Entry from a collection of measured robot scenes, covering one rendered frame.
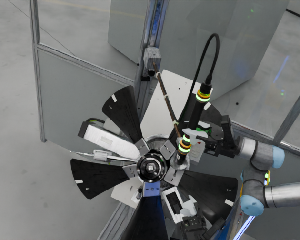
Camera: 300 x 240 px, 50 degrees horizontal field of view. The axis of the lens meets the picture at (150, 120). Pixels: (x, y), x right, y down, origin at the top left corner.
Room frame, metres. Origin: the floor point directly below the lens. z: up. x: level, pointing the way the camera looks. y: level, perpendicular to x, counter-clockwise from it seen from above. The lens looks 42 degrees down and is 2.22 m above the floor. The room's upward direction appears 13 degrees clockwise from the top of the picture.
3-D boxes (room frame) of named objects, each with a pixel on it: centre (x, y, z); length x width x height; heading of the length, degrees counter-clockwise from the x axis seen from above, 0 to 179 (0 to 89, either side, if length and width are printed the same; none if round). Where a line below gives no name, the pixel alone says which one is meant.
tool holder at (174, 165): (0.86, -0.15, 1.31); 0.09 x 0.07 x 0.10; 20
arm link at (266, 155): (0.83, -0.43, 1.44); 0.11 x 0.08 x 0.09; 85
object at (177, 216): (0.87, -0.21, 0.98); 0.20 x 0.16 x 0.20; 165
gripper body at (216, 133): (0.84, -0.27, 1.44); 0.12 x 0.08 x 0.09; 85
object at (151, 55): (1.44, 0.06, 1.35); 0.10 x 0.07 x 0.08; 20
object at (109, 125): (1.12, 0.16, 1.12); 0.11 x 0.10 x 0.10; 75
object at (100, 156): (0.95, 0.18, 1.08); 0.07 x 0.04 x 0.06; 85
